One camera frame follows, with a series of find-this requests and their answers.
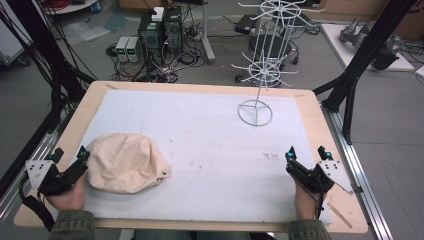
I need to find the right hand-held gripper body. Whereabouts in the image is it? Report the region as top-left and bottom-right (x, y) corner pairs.
(285, 159), (355, 196)

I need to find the grey metal table leg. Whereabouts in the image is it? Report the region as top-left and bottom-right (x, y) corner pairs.
(199, 0), (217, 65)

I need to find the small white box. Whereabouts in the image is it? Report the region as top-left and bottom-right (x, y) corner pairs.
(151, 6), (166, 23)

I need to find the white table mat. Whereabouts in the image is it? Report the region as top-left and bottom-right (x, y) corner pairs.
(70, 88), (335, 225)

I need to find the white round table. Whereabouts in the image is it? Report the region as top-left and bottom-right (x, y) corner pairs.
(42, 0), (102, 16)

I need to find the person's right hand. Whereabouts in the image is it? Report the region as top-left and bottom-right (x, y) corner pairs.
(293, 182), (327, 221)

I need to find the thin wooden stick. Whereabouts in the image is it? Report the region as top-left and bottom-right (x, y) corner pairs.
(326, 202), (354, 230)

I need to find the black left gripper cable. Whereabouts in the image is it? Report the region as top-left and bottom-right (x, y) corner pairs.
(18, 175), (56, 233)

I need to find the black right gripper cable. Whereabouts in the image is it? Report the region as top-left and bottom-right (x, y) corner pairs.
(299, 181), (327, 220)

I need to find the tangle of floor cables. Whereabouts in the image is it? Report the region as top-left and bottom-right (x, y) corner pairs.
(105, 6), (214, 84)

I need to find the round black wheeled base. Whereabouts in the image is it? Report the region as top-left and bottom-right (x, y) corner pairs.
(234, 33), (300, 88)

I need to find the beige fabric hat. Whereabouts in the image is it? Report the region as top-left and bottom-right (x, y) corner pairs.
(84, 132), (171, 195)

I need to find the white board platform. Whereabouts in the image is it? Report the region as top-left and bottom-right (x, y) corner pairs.
(320, 22), (416, 73)

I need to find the white wire display rack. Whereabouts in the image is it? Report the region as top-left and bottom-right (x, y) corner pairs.
(231, 0), (326, 128)

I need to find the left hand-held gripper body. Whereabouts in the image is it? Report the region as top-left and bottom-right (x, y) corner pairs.
(25, 159), (89, 197)

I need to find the person's left hand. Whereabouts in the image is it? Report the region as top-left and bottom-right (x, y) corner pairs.
(45, 174), (86, 213)

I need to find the grey bench power supply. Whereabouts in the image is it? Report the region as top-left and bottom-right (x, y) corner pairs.
(126, 36), (143, 63)
(115, 36), (130, 63)

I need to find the black flat device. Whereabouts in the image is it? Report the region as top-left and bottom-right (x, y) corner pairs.
(233, 14), (258, 35)

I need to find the black computer tower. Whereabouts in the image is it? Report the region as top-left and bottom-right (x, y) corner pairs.
(137, 9), (165, 65)
(162, 5), (185, 57)

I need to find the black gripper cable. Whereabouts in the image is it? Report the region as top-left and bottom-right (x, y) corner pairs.
(299, 181), (327, 220)
(18, 175), (56, 233)

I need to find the black metal frame stand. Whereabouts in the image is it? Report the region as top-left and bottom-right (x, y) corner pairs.
(0, 0), (98, 201)
(312, 0), (418, 146)

